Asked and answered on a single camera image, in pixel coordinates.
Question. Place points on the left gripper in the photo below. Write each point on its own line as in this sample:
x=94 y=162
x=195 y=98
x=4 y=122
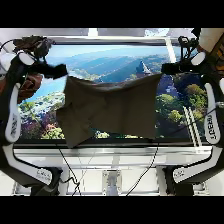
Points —
x=55 y=70

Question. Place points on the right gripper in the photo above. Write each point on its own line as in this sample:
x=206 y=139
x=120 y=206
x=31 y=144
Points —
x=171 y=68

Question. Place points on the grey-brown shirt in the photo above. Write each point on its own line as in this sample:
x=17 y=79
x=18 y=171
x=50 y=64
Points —
x=113 y=106

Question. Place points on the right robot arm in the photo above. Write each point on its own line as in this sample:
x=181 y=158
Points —
x=212 y=124

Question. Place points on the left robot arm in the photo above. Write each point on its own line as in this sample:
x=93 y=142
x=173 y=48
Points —
x=12 y=117

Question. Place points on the red-brown garment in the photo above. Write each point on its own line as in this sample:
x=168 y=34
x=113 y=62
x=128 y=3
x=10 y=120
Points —
x=30 y=85

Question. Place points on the dark brown garment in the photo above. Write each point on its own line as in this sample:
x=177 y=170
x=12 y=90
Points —
x=25 y=42

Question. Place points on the tan garment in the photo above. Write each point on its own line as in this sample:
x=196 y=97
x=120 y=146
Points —
x=211 y=37

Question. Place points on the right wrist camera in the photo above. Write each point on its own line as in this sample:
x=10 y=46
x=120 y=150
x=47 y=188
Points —
x=184 y=42

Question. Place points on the silver frame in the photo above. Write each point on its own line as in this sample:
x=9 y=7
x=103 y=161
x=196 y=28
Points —
x=113 y=156

